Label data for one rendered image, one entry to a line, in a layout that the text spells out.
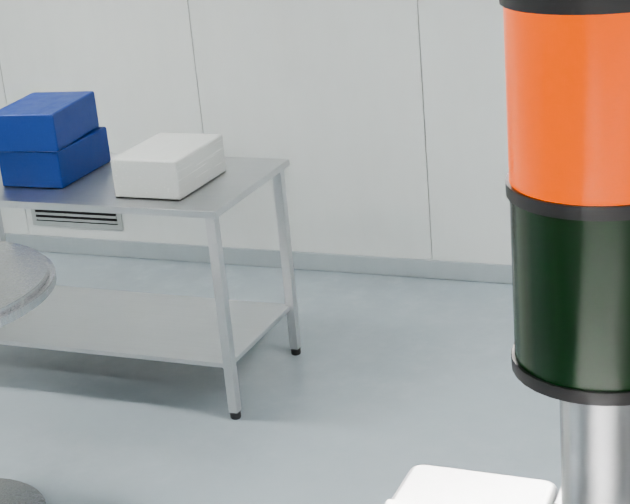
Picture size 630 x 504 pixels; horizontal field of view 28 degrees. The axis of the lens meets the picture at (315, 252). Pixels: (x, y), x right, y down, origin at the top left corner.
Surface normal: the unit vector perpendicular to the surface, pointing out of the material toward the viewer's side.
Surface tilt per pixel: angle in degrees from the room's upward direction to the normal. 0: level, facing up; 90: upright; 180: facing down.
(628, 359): 90
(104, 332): 0
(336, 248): 90
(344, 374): 0
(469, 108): 90
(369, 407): 0
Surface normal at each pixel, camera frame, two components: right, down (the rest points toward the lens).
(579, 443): -0.70, 0.30
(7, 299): -0.08, -0.94
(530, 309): -0.89, 0.23
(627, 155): 0.00, 0.34
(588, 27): -0.31, 0.35
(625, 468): 0.26, 0.31
